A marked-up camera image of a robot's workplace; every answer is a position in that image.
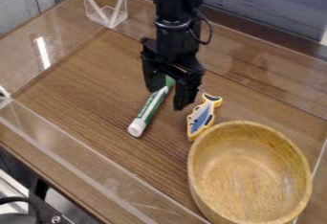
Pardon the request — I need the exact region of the black cable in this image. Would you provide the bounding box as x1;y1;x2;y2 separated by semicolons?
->
0;196;46;224

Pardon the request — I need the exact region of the green white marker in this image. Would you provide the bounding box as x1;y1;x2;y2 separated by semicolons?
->
129;78;175;137

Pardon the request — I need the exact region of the yellow blue fish toy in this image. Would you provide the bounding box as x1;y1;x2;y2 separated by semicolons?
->
187;93;223;142

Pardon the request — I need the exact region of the brown wooden bowl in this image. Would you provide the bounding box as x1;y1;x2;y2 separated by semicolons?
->
189;121;313;224

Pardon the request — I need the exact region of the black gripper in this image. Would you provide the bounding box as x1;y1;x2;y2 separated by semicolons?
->
141;18;205;111

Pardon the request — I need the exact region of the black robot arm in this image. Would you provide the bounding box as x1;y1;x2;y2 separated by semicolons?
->
141;0;206;110

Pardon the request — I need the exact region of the clear acrylic front wall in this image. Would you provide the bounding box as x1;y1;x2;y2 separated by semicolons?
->
0;98;210;224

